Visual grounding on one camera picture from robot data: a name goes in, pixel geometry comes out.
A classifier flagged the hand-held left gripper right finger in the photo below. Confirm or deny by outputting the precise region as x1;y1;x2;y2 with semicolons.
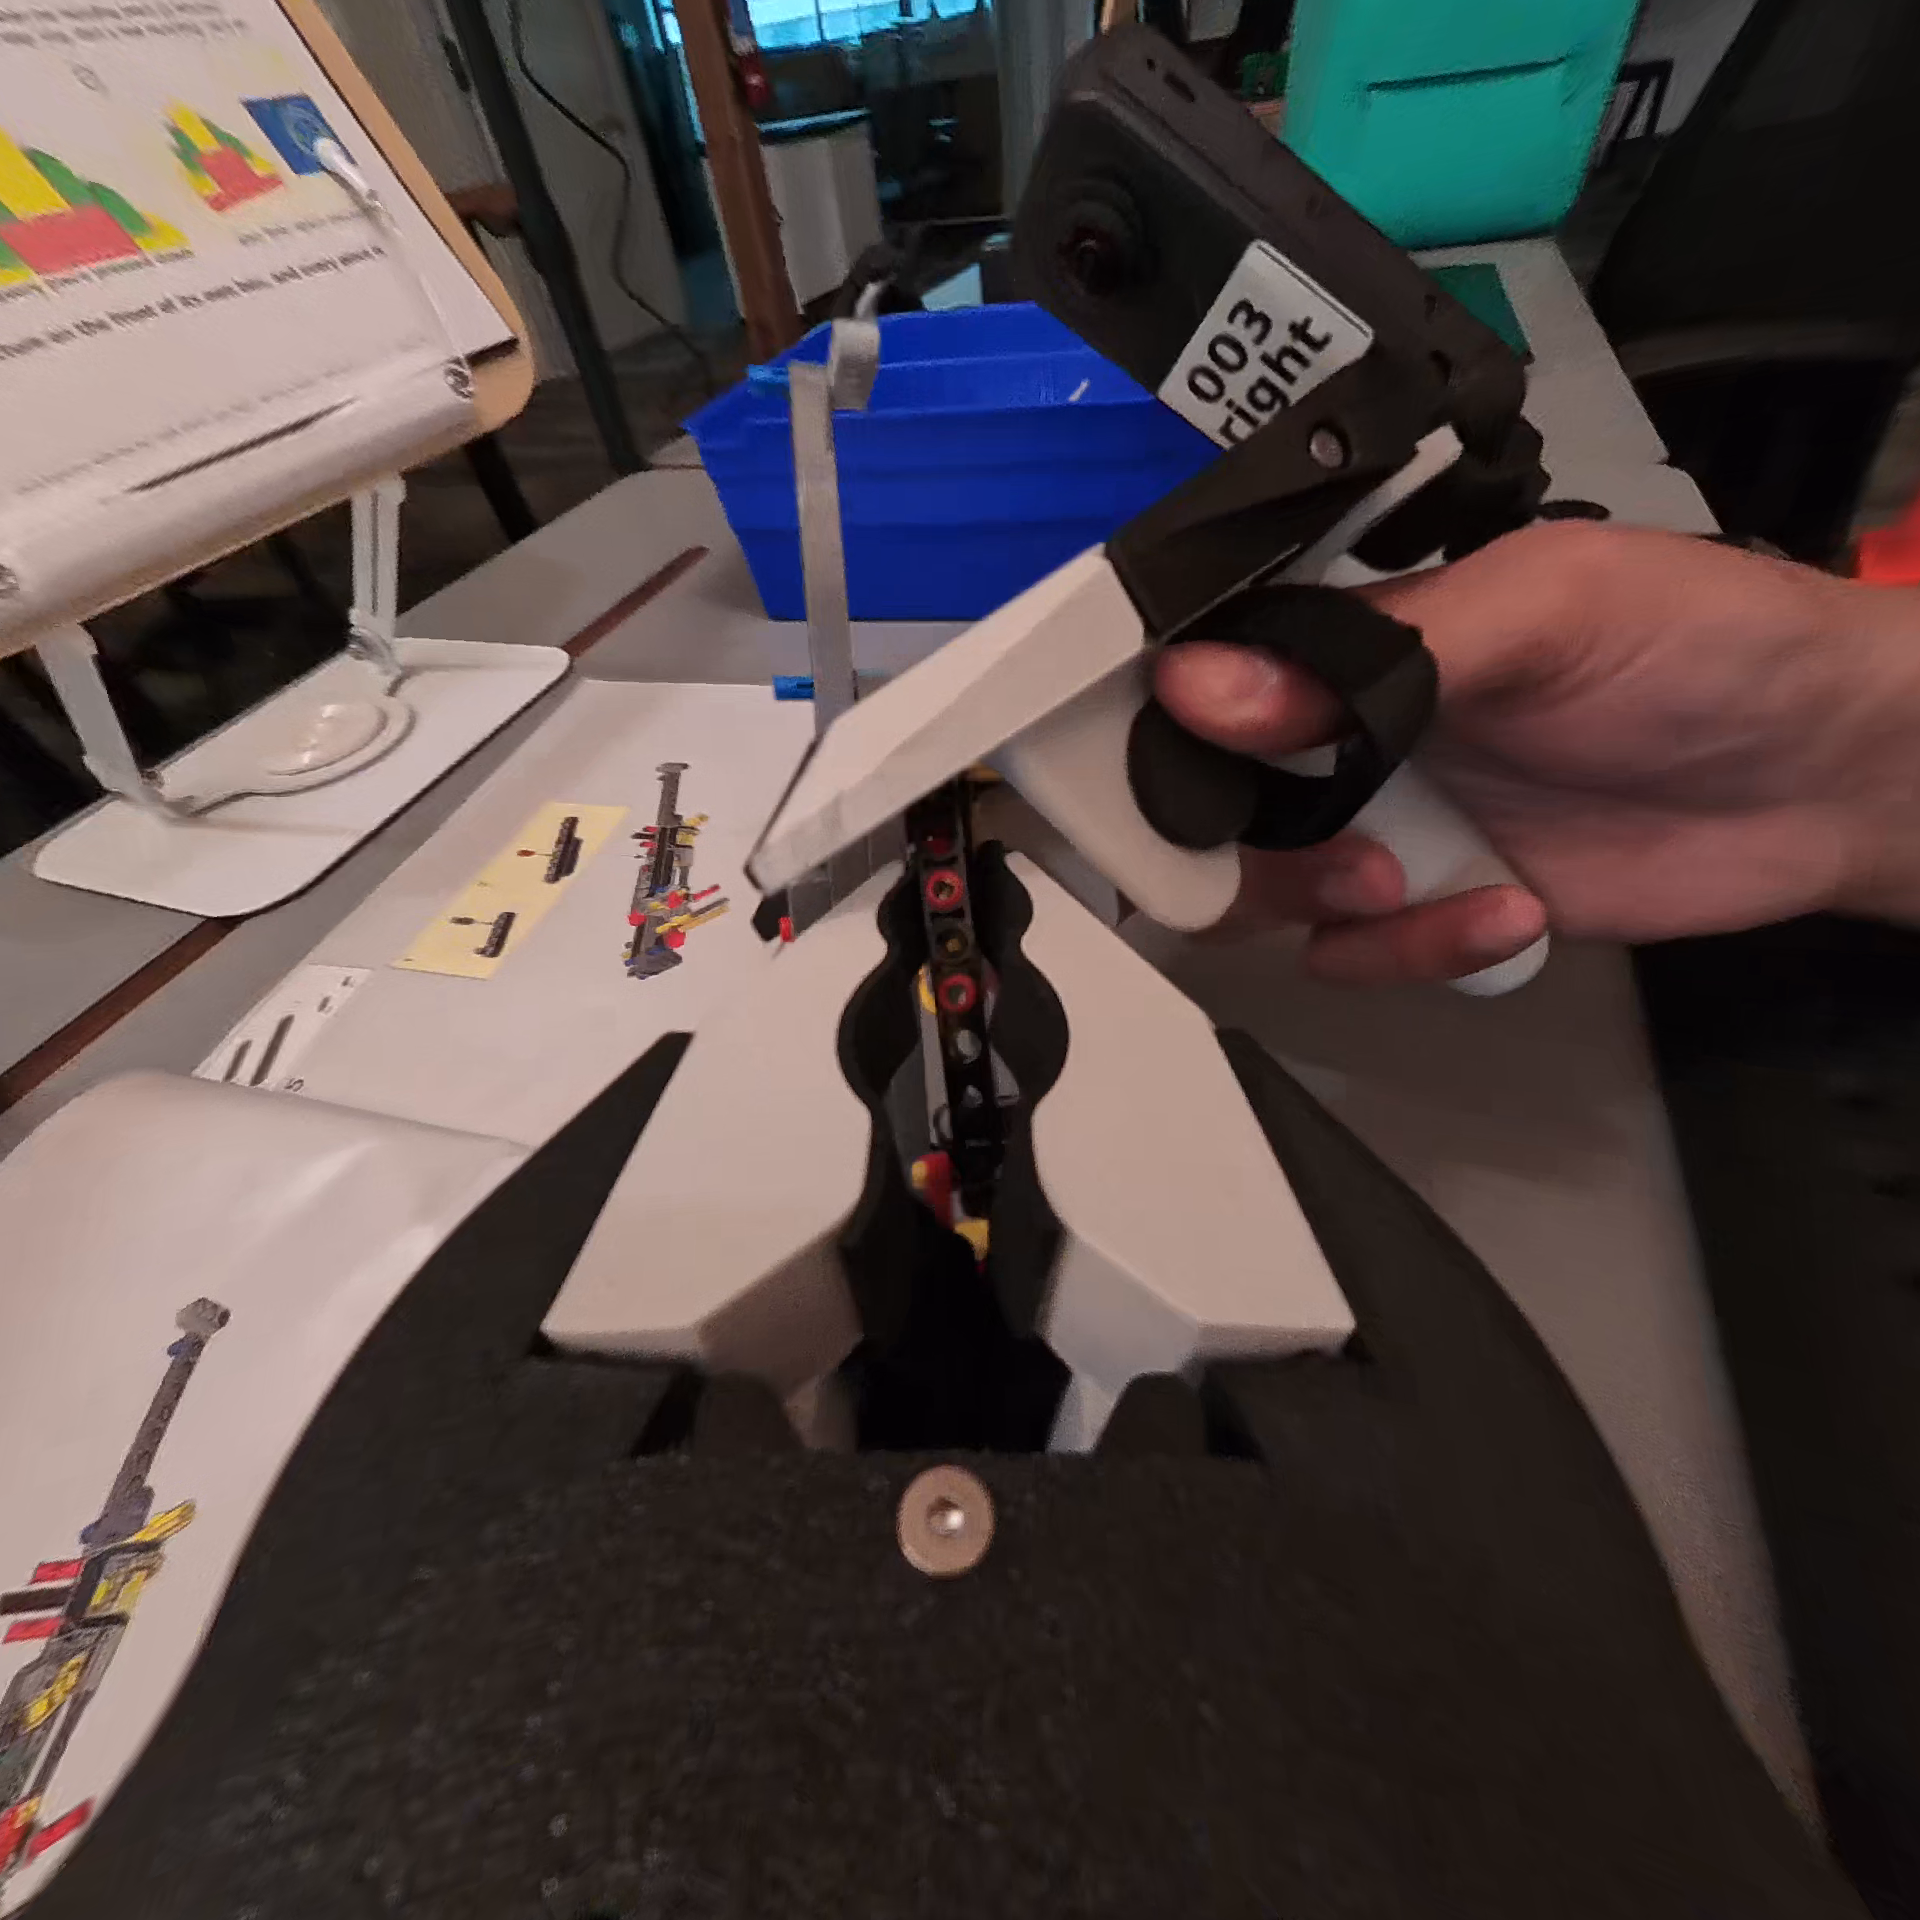
989;843;1356;1376

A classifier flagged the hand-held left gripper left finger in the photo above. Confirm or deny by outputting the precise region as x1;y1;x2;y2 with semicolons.
536;872;910;1376

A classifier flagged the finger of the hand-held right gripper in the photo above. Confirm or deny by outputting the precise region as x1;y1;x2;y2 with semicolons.
746;544;1162;903

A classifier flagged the partly built lego model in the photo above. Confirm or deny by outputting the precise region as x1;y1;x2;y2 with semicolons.
773;315;1038;1269

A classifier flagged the blue plastic bin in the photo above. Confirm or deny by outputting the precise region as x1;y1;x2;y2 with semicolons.
680;301;1226;624

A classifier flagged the teal fabric bag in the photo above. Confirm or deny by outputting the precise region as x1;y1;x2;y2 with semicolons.
1283;0;1644;254

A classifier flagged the building instruction booklet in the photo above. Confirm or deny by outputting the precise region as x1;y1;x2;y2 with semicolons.
0;675;840;1911

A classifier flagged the white cabinet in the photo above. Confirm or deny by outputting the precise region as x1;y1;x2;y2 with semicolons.
756;113;886;309

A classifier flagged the white metal document stand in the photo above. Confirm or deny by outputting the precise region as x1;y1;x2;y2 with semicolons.
30;472;575;922

